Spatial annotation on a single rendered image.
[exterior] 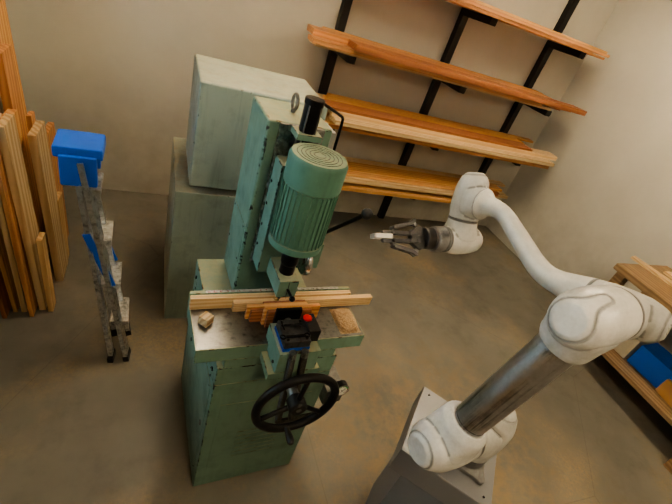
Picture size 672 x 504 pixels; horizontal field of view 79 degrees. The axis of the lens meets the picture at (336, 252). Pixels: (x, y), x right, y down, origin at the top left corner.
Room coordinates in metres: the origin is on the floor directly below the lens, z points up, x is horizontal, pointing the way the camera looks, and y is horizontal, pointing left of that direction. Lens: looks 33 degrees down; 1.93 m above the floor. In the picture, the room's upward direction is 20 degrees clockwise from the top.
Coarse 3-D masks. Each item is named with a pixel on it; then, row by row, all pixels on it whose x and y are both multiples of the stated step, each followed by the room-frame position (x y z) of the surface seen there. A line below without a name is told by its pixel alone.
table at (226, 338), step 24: (192, 312) 0.95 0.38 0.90; (216, 312) 0.98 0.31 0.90; (240, 312) 1.02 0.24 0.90; (192, 336) 0.86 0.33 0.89; (216, 336) 0.89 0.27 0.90; (240, 336) 0.92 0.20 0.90; (264, 336) 0.96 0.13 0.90; (336, 336) 1.07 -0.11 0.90; (360, 336) 1.12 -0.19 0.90; (216, 360) 0.84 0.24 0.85; (264, 360) 0.89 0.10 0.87
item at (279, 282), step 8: (272, 264) 1.13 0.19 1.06; (272, 272) 1.11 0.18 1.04; (272, 280) 1.10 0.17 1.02; (280, 280) 1.05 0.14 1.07; (288, 280) 1.07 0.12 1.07; (296, 280) 1.08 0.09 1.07; (280, 288) 1.05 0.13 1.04; (288, 288) 1.07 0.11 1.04; (296, 288) 1.08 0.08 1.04; (280, 296) 1.05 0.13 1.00; (288, 296) 1.07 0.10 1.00
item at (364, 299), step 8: (312, 296) 1.19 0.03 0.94; (320, 296) 1.21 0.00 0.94; (328, 296) 1.22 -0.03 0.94; (336, 296) 1.24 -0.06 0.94; (344, 296) 1.26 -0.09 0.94; (352, 296) 1.27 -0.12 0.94; (360, 296) 1.29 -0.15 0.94; (368, 296) 1.31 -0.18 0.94; (232, 304) 1.02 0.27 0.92; (240, 304) 1.02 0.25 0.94; (320, 304) 1.19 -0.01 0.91; (328, 304) 1.21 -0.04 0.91; (336, 304) 1.23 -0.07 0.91; (344, 304) 1.25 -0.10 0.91; (352, 304) 1.27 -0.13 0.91; (360, 304) 1.29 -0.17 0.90
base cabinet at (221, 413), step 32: (192, 384) 1.09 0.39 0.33; (224, 384) 0.87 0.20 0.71; (256, 384) 0.93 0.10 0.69; (320, 384) 1.08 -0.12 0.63; (192, 416) 1.01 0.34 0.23; (224, 416) 0.88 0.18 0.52; (192, 448) 0.93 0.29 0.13; (224, 448) 0.90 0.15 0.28; (256, 448) 0.98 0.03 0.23; (288, 448) 1.06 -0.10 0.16; (192, 480) 0.87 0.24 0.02
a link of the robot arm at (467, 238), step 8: (448, 216) 1.34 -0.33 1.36; (448, 224) 1.31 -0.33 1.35; (456, 224) 1.30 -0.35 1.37; (464, 224) 1.29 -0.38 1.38; (472, 224) 1.30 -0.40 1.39; (456, 232) 1.28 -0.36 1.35; (464, 232) 1.28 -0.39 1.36; (472, 232) 1.30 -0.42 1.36; (480, 232) 1.36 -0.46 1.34; (456, 240) 1.27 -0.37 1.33; (464, 240) 1.28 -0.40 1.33; (472, 240) 1.29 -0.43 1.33; (480, 240) 1.33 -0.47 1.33; (456, 248) 1.26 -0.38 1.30; (464, 248) 1.28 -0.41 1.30; (472, 248) 1.30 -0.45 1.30
